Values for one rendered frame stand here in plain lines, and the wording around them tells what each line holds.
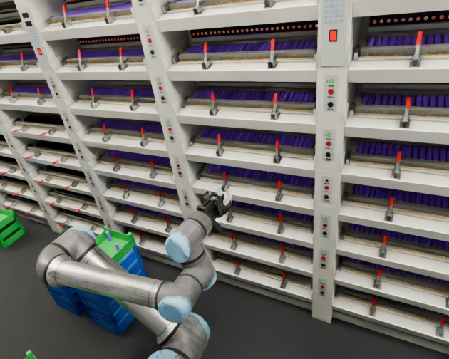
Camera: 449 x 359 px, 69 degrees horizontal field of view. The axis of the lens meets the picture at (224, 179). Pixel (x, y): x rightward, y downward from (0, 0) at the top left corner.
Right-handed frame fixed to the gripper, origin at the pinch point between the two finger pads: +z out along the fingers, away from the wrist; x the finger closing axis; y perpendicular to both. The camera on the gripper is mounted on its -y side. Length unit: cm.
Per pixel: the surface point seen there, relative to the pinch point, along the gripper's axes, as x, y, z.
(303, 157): -24.2, 9.9, 21.8
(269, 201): -10.5, -10.8, 16.4
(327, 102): -34, 35, 15
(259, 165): -7.3, 6.5, 16.1
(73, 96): 100, 32, 20
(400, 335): -70, -78, 23
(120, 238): 71, -41, -2
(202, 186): 24.9, -10.3, 17.9
